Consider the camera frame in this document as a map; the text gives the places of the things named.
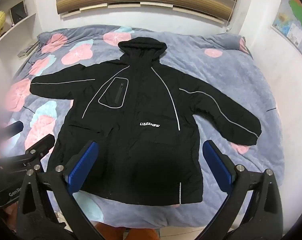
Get white blind cord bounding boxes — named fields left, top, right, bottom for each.
left=225, top=0, right=241, bottom=34

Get person's orange trousers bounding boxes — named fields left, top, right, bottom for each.
left=93, top=224, right=166, bottom=240

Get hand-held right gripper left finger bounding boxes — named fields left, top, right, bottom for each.
left=16, top=140, right=100, bottom=230

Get grey floral blanket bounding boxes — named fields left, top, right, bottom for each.
left=5, top=25, right=285, bottom=230

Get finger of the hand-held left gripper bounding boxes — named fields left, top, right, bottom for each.
left=0, top=134, right=56, bottom=173
left=1, top=121, right=25, bottom=140

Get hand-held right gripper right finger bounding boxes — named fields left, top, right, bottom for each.
left=202, top=140, right=284, bottom=230

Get grey flat book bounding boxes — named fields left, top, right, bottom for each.
left=17, top=44, right=39, bottom=58

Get black hooded jacket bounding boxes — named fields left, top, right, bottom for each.
left=30, top=37, right=263, bottom=206

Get white bookshelf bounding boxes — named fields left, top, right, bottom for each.
left=0, top=0, right=41, bottom=48

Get wall map poster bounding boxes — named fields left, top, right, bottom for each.
left=272, top=0, right=302, bottom=53

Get black picture frame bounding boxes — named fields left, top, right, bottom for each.
left=10, top=1, right=25, bottom=24

